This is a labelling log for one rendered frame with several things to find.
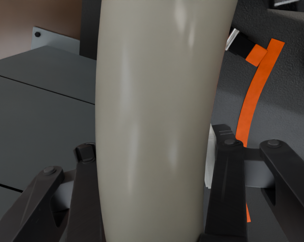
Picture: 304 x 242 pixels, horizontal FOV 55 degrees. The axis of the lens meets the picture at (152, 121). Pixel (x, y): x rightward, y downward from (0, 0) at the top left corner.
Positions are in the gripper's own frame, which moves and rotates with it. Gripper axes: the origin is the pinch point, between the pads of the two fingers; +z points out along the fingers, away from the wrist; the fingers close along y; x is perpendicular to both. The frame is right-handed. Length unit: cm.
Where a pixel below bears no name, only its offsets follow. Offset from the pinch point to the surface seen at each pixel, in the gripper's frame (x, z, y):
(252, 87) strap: -21, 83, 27
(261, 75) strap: -18, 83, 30
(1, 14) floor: 15, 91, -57
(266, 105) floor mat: -29, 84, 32
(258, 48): -8, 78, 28
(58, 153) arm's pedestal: -11.2, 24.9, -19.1
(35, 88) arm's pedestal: -4, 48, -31
